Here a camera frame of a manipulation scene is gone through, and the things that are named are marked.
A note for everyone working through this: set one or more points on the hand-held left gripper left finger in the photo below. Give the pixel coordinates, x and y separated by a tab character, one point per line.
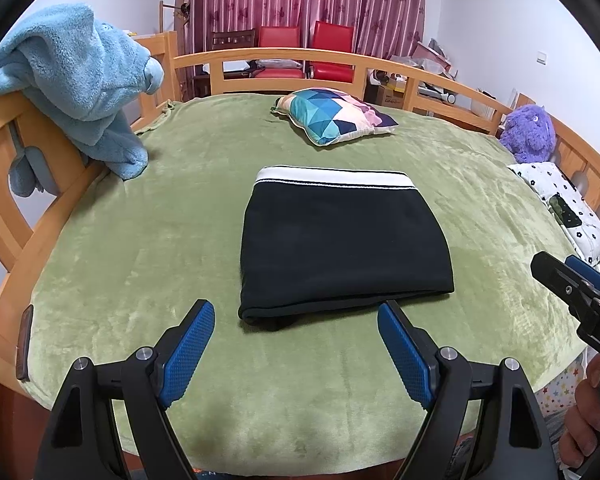
190	355

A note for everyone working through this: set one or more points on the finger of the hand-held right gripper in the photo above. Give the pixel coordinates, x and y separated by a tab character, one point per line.
587	272
555	275

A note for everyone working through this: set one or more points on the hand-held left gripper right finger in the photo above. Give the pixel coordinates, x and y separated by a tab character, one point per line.
405	355

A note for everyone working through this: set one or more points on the black pants with white waistband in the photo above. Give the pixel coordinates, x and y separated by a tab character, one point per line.
340	245

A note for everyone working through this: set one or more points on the person's right hand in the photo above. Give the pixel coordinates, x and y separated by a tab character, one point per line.
582	410

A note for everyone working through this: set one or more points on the star print sheet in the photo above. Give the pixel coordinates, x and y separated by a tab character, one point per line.
555	390

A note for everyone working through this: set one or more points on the white floral pillow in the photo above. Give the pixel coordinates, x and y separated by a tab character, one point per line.
545	182

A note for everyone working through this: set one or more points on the green fleece blanket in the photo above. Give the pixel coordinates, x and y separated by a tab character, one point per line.
180	240

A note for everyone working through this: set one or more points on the purple plush toy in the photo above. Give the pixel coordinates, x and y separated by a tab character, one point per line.
527	130

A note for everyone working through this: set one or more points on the cardboard box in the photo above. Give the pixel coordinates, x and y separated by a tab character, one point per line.
391	97

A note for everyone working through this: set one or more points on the geometric patterned pillow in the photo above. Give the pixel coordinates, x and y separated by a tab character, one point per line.
330	115

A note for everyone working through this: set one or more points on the light blue plush blanket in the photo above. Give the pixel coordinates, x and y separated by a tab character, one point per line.
75	75

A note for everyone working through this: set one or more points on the dark wooden chair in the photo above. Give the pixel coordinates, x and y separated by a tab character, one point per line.
232	39

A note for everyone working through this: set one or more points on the red chair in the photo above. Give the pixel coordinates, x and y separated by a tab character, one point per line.
278	37
332	37

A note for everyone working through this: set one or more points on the wooden coat rack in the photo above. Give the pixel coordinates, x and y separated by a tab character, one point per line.
172	8

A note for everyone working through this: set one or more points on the white wall socket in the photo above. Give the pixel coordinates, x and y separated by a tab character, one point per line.
542	57

